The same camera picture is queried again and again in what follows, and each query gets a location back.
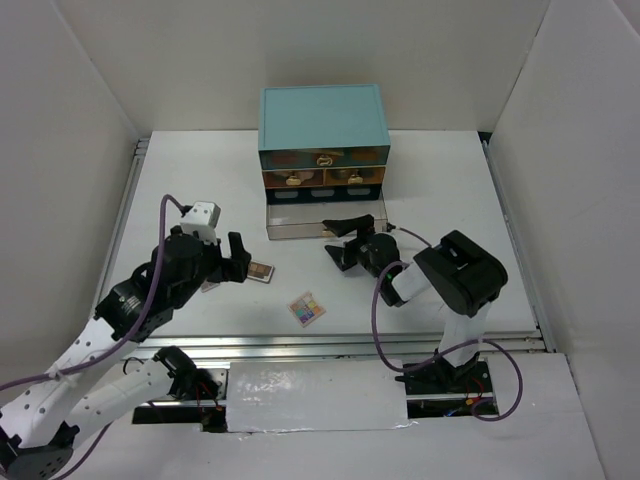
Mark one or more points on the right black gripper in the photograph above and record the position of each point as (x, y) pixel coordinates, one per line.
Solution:
(344, 256)

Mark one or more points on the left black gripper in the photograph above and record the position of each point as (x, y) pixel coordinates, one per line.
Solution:
(240, 259)

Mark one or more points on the pink eyeshadow palette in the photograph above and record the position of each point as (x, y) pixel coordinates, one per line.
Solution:
(208, 286)

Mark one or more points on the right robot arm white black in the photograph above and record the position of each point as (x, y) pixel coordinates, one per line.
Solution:
(467, 278)

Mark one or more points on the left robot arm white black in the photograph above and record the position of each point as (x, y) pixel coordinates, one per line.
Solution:
(60, 409)

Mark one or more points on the brown eyeshadow palette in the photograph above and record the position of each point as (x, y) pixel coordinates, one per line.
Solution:
(260, 272)

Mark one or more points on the colourful square eyeshadow palette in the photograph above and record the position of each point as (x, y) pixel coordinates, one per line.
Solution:
(306, 309)

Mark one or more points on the teal drawer organizer box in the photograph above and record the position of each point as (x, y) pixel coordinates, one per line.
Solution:
(323, 152)

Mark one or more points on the white tape sheet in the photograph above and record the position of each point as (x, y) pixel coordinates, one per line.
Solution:
(339, 395)

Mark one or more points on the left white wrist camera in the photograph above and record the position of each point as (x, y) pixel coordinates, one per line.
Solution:
(201, 220)

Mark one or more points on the aluminium rail frame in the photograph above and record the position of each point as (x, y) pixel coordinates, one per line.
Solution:
(437, 181)

